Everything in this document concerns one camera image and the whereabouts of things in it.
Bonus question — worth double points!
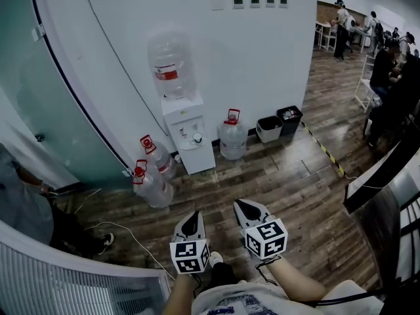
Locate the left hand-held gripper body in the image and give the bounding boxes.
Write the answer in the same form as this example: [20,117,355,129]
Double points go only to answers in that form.
[169,236,211,275]

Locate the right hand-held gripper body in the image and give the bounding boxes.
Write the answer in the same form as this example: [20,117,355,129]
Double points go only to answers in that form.
[241,215,289,260]

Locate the person's left forearm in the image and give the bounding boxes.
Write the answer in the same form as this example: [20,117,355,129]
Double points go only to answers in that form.
[162,272,198,315]

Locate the person's right forearm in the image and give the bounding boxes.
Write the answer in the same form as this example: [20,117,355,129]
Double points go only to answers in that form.
[264,256,327,301]

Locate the white water dispenser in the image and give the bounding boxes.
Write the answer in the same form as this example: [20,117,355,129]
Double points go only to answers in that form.
[160,95,217,176]

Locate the large clear water bottle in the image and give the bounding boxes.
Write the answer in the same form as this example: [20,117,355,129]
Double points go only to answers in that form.
[146,31,198,100]

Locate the person's black trousers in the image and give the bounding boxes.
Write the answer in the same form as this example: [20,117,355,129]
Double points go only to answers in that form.
[209,261,242,287]

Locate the white trash bin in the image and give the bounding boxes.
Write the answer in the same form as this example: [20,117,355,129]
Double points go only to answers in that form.
[256,115,284,143]

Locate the yellow black hazard tape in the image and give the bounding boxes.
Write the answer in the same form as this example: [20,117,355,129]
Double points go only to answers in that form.
[301,120,345,179]

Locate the black trash bin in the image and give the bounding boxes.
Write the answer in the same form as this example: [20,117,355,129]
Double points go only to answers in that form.
[276,105,303,137]

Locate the dark desk with white edge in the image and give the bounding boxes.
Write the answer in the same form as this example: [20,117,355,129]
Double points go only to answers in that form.
[343,139,420,215]

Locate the black metal rack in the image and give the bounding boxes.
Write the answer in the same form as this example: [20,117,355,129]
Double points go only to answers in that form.
[352,172,420,295]

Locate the white chair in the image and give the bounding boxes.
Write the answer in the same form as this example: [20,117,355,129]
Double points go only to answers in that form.
[354,54,383,113]

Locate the white table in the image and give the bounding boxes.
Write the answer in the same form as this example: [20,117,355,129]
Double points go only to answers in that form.
[315,21,339,51]

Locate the frosted glass door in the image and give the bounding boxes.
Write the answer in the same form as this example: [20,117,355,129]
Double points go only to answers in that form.
[0,0,132,190]

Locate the left hand-held gripper black cable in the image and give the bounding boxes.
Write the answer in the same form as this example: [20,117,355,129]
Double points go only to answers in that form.
[190,273,203,297]

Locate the hand-held gripper black cable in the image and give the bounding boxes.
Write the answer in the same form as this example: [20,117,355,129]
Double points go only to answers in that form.
[255,256,387,308]
[190,273,203,297]

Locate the clear water jug red handle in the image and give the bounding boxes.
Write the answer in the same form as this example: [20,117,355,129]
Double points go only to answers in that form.
[139,134,177,180]
[131,158,175,209]
[218,108,247,161]

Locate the long white floor cable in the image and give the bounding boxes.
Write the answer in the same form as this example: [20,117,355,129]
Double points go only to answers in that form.
[84,220,177,280]

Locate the thin white floor cable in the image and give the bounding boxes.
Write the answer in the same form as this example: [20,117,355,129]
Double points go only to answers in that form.
[73,188,102,215]

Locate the right hand-held gripper black cable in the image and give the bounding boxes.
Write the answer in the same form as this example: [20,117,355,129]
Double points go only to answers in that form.
[255,256,387,308]

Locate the white cable by desk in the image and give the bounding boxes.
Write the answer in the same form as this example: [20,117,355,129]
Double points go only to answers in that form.
[344,175,385,190]

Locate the thin black wall cable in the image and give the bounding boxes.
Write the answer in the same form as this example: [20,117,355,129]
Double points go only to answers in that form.
[78,0,170,137]

